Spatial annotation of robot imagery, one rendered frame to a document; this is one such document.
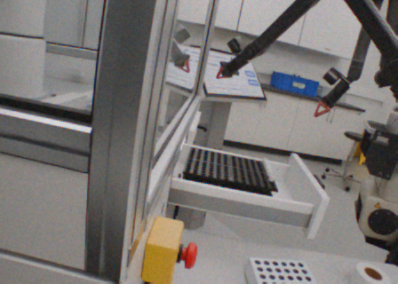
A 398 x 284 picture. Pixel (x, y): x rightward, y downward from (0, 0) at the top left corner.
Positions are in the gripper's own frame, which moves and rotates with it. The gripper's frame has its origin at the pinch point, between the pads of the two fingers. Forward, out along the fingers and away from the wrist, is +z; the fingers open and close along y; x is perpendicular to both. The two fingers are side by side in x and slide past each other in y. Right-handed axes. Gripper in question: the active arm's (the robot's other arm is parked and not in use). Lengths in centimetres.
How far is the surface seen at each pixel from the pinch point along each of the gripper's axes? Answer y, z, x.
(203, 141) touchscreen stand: -12.7, 35.3, 22.4
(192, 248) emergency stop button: 74, -48, 58
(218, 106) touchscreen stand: -17.5, 20.5, 7.0
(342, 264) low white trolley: 34, -49, 77
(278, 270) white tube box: 54, -45, 70
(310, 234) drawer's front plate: 42, -48, 67
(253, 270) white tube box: 59, -44, 68
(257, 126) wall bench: -210, 136, -14
